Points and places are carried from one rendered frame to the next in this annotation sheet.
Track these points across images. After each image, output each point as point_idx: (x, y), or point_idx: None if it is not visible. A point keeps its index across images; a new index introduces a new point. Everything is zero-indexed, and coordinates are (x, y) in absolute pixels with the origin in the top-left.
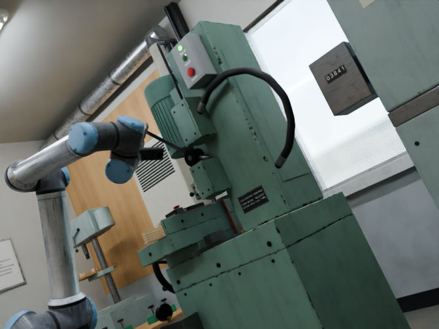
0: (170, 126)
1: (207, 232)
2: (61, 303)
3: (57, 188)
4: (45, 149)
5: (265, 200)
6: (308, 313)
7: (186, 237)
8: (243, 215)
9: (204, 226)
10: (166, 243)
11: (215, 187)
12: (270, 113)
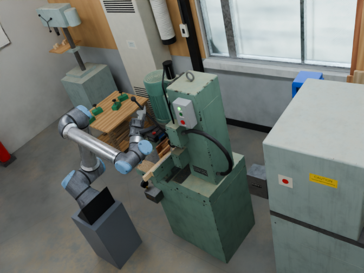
0: (159, 110)
1: (172, 166)
2: (89, 170)
3: (86, 125)
4: (93, 147)
5: (206, 175)
6: (213, 222)
7: (163, 174)
8: (193, 170)
9: (171, 163)
10: (154, 179)
11: (183, 166)
12: (220, 135)
